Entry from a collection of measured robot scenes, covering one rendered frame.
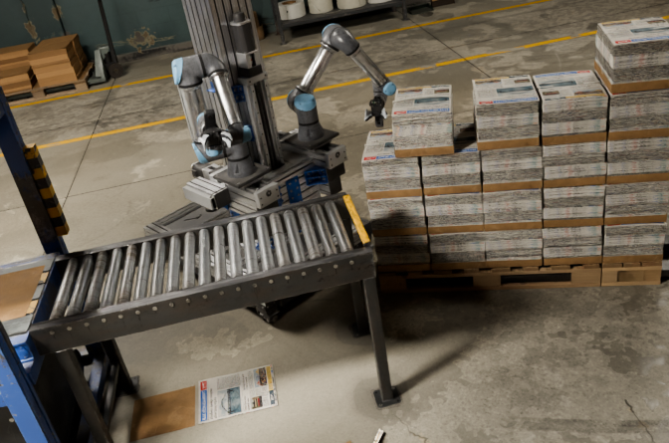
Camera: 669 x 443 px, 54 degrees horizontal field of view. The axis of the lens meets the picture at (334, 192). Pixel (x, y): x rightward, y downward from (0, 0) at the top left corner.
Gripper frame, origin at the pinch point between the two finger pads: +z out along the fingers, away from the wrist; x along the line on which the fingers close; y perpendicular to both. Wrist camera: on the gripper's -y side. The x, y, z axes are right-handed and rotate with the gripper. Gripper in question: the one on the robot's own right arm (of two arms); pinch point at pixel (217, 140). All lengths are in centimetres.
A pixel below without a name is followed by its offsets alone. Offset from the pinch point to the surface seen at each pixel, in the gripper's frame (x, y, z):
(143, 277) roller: 39, 49, 13
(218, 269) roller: 10, 45, 25
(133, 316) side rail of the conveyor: 45, 53, 33
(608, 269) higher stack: -186, 92, 29
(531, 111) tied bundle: -143, 6, 10
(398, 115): -88, 8, -16
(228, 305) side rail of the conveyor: 9, 54, 39
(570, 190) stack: -164, 46, 19
